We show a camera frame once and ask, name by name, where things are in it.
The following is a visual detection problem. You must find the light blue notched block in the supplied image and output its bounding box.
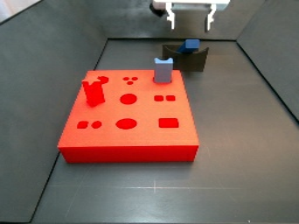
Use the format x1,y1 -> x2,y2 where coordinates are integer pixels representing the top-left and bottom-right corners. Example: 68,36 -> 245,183
153,58 -> 173,83

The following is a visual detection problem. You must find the red peg board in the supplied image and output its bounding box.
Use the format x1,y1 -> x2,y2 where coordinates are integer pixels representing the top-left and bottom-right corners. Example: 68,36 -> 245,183
58,70 -> 200,163

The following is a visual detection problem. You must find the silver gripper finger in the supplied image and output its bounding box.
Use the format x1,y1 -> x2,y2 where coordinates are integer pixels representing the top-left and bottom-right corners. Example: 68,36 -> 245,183
165,2 -> 175,30
205,4 -> 217,32

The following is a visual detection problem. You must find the red star peg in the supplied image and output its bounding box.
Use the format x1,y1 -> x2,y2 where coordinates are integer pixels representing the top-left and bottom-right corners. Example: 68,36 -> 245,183
81,76 -> 108,107

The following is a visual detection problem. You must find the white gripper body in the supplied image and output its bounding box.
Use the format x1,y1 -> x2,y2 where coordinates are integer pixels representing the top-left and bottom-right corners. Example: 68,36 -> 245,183
149,0 -> 229,12

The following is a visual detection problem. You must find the black curved fixture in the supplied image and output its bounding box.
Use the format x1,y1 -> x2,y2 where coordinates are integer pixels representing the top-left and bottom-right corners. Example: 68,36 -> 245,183
163,45 -> 209,72

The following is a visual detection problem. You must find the dark blue rectangular bar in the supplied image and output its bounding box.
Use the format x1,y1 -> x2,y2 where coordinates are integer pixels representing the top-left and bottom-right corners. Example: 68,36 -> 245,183
176,39 -> 200,53

